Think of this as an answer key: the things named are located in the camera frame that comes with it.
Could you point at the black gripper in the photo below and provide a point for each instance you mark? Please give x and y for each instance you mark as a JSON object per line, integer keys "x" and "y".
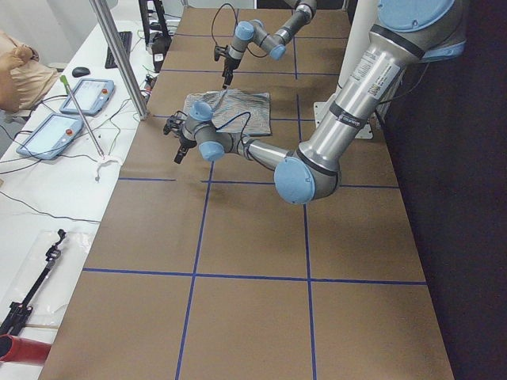
{"x": 184, "y": 142}
{"x": 228, "y": 63}

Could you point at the navy white striped polo shirt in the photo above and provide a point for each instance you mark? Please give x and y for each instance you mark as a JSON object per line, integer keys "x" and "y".
{"x": 233, "y": 108}

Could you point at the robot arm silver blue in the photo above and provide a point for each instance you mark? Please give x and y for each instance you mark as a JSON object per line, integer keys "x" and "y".
{"x": 254, "y": 32}
{"x": 403, "y": 33}

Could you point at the black box with white label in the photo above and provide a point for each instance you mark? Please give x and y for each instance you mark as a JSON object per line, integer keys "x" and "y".
{"x": 158, "y": 46}

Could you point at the silver reacher grabber tool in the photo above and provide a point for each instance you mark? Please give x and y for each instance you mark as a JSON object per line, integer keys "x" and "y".
{"x": 103, "y": 158}

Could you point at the far teach pendant tablet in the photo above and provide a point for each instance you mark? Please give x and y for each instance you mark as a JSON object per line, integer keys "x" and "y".
{"x": 93, "y": 94}

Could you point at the teach pendant tablet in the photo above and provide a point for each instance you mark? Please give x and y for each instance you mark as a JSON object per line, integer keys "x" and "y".
{"x": 93, "y": 94}
{"x": 51, "y": 137}

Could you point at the brown paper table cover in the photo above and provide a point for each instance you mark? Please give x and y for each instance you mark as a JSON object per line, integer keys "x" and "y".
{"x": 201, "y": 271}

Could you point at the black computer mouse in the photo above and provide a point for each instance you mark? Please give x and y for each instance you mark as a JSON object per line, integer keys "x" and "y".
{"x": 80, "y": 71}

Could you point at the near teach pendant tablet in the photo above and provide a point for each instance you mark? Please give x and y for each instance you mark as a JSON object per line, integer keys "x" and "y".
{"x": 51, "y": 137}

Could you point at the person in beige shirt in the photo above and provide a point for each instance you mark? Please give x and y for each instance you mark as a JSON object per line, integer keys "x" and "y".
{"x": 24, "y": 79}

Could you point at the black reacher gripper tool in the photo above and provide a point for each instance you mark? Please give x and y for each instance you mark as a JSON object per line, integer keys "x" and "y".
{"x": 20, "y": 312}

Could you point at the red cylinder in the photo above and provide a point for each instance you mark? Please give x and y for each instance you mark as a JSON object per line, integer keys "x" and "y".
{"x": 15, "y": 349}

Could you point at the aluminium frame post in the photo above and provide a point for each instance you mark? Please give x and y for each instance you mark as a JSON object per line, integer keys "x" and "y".
{"x": 110, "y": 32}

